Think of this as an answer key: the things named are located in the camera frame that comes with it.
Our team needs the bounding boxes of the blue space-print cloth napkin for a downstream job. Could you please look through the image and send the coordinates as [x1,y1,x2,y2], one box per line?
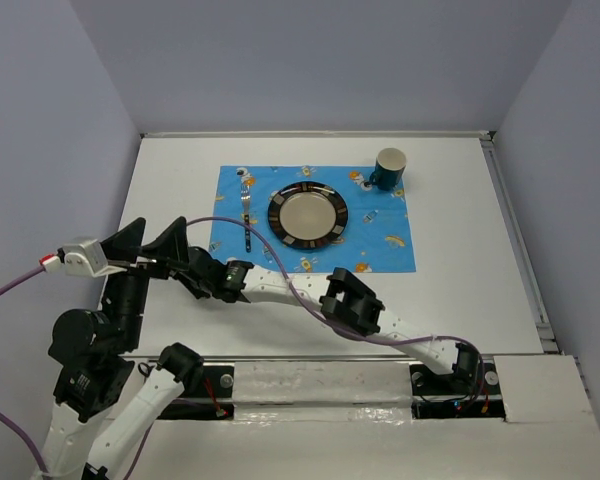
[209,165,416,273]

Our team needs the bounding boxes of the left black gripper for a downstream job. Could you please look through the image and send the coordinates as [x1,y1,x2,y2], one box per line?
[105,212,193,346]

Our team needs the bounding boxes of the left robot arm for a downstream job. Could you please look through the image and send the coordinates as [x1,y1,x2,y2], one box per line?
[33,217,204,479]

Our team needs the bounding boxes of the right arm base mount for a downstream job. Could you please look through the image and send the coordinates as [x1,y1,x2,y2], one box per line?
[409,362,506,420]

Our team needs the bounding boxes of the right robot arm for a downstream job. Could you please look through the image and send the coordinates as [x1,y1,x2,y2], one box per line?
[171,247,484,392]

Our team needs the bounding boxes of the purple cable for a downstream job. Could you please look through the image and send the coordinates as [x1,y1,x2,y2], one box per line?
[0,262,154,480]
[184,215,484,401]

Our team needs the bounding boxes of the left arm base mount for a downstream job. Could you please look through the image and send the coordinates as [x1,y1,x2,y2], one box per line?
[158,363,235,421]

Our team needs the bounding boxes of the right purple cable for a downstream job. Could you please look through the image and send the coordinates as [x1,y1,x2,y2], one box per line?
[184,215,484,401]

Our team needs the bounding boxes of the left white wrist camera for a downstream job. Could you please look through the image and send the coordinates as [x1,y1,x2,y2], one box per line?
[39,237,125,278]

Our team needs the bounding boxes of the black rimmed dinner plate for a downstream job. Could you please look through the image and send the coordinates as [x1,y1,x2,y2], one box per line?
[266,181,349,251]

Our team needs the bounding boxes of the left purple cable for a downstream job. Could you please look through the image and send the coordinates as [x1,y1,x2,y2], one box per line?
[0,262,154,480]

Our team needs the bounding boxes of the dark green mug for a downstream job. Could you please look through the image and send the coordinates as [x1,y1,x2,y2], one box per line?
[368,147,407,192]

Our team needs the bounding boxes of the metal fork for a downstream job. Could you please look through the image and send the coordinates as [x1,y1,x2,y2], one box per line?
[241,183,252,253]

